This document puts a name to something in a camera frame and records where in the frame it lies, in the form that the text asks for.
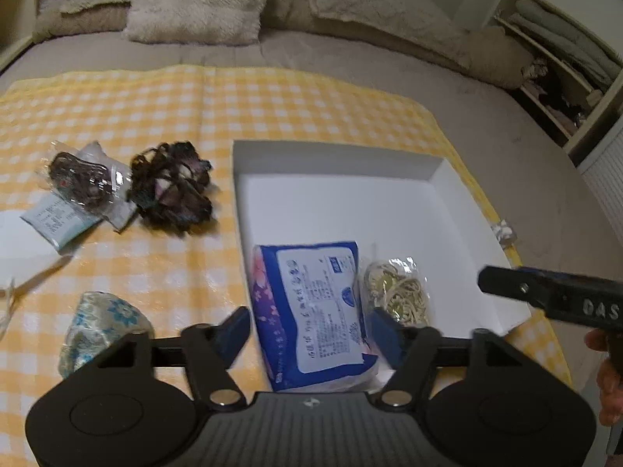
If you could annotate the folded pale bedding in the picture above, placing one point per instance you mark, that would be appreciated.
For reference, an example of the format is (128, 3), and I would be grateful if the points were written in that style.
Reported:
(559, 39)

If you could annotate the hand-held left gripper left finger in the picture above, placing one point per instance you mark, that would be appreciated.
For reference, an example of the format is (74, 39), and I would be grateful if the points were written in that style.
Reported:
(234, 333)

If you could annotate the bagged beige rubber bands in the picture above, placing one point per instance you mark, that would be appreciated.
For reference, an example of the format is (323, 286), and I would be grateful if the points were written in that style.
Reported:
(396, 292)

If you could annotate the white open shelf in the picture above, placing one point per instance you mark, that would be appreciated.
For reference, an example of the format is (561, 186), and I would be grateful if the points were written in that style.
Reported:
(591, 112)

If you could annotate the white cardboard box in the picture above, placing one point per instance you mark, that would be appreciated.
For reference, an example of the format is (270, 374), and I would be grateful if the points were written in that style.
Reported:
(340, 199)

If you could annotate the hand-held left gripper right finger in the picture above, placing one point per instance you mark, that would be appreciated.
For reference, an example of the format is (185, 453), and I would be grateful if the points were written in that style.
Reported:
(384, 338)

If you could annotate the beige folded blankets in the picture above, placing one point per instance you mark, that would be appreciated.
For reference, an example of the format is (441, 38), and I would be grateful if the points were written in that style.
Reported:
(389, 14)

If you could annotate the white ribbed panel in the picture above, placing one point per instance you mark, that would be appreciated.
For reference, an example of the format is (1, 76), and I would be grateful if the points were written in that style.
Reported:
(606, 180)

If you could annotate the white wipes packet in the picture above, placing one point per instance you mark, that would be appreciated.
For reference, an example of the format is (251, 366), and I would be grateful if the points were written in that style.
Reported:
(56, 221)

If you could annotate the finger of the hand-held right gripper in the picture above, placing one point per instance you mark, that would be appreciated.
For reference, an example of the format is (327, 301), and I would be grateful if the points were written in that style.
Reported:
(506, 284)

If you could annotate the blue floral fabric pouch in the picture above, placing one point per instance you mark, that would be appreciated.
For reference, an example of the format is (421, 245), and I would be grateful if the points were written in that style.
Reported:
(100, 321)

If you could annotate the person's right hand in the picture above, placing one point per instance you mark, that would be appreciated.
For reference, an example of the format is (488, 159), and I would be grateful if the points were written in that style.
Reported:
(612, 394)

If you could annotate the blue tissue packet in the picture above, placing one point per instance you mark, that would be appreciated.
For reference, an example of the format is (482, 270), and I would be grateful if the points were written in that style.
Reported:
(311, 301)

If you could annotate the yellow checkered cloth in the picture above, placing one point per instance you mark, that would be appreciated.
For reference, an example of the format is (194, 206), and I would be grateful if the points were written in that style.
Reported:
(160, 107)

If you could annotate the grey bed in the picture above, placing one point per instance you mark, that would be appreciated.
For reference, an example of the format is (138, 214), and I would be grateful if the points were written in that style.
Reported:
(525, 165)

